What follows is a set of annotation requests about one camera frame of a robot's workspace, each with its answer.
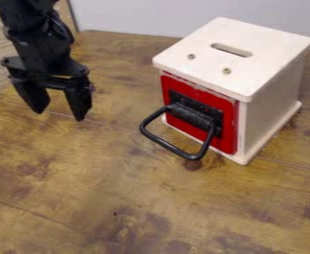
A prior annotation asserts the black metal drawer handle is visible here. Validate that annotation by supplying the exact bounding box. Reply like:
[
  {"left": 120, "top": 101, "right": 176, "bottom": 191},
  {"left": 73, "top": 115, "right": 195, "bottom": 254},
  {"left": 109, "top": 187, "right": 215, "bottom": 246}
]
[{"left": 138, "top": 89, "right": 224, "bottom": 161}]

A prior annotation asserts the white wooden box cabinet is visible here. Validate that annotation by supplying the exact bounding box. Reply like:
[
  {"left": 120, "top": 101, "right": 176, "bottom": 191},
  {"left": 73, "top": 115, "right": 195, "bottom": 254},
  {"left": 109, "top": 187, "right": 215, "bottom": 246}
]
[{"left": 152, "top": 17, "right": 310, "bottom": 165}]

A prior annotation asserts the red drawer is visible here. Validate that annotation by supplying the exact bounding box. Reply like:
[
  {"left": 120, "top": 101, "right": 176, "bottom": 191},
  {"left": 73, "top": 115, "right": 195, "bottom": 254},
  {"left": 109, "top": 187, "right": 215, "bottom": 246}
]
[{"left": 160, "top": 72, "right": 237, "bottom": 155}]

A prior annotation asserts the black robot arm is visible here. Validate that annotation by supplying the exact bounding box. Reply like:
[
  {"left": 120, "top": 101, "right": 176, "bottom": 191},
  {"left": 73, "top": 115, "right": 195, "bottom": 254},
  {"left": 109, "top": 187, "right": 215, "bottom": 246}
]
[{"left": 0, "top": 0, "right": 91, "bottom": 121}]

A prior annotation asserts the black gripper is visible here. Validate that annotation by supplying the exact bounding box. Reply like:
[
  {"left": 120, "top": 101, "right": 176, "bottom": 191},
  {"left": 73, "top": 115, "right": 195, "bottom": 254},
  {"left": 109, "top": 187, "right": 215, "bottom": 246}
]
[{"left": 0, "top": 9, "right": 91, "bottom": 121}]

